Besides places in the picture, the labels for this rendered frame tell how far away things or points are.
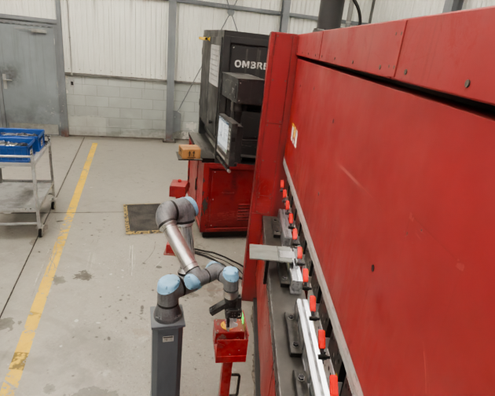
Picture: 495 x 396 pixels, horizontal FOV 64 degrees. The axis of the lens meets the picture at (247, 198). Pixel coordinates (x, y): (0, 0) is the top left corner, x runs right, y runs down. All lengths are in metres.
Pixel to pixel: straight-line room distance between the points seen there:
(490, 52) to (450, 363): 0.49
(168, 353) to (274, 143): 1.71
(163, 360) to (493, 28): 2.13
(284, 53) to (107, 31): 6.19
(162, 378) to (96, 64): 7.30
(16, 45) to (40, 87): 0.82
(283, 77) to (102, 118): 6.45
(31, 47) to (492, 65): 8.70
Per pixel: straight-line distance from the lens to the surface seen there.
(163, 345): 2.33
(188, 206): 2.10
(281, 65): 3.06
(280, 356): 1.98
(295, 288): 2.37
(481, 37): 0.76
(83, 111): 9.10
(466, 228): 0.74
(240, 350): 2.18
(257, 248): 2.54
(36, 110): 9.20
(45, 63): 9.03
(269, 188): 3.25
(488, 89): 0.71
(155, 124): 9.09
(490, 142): 0.71
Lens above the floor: 2.21
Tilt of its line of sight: 21 degrees down
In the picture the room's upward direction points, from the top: 6 degrees clockwise
